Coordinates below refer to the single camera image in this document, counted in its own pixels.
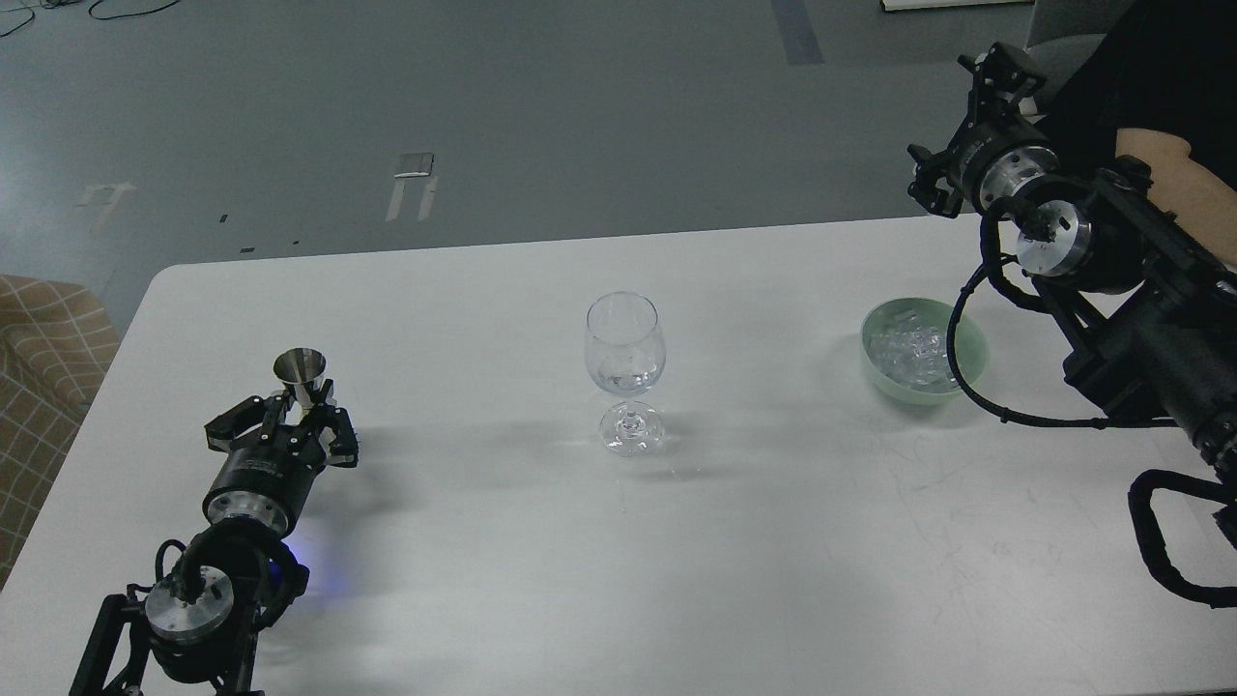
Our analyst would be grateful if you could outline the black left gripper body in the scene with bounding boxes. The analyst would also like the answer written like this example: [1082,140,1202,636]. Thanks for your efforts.
[202,418,327,537]

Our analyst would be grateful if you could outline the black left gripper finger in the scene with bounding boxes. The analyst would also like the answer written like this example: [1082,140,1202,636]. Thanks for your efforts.
[304,380,360,470]
[204,393,289,452]

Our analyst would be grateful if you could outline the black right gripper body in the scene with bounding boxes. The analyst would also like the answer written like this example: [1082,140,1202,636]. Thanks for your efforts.
[943,112,1060,216]

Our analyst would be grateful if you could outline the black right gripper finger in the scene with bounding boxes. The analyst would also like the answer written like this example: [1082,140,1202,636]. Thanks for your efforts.
[905,143,962,218]
[956,43,1048,127]

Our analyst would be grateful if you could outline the steel cocktail jigger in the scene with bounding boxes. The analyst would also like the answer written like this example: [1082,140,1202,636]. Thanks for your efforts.
[273,347,332,410]

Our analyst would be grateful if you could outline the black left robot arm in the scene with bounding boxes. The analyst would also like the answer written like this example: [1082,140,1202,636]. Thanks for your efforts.
[71,376,360,695]

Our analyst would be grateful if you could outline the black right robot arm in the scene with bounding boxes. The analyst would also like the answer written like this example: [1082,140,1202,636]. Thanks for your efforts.
[908,43,1236,608]

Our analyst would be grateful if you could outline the clear ice cubes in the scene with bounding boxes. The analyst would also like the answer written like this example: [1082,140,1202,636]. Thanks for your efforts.
[866,326,956,393]

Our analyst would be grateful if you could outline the clear wine glass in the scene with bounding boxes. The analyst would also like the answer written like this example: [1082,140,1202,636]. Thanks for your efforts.
[584,291,667,457]

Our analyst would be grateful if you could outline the white office chair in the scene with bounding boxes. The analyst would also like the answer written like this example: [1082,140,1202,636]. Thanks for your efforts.
[1025,1,1133,111]

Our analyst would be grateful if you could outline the white board edge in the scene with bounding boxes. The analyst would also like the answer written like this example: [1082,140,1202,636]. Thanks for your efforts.
[880,0,1023,14]

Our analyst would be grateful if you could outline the person in black shirt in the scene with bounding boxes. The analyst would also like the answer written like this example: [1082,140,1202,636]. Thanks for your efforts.
[1038,1,1236,266]

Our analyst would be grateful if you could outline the green bowl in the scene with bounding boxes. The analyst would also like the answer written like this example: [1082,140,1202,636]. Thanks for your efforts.
[858,297,990,407]

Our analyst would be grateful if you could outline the beige checkered sofa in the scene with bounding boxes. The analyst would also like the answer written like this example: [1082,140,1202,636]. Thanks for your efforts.
[1,274,120,582]

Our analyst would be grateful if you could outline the black floor cable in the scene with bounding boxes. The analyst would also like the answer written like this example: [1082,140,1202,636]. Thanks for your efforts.
[88,0,181,21]
[0,0,83,40]

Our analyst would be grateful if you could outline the black floor cable left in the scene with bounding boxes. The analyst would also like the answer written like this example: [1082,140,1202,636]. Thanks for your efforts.
[0,0,83,40]

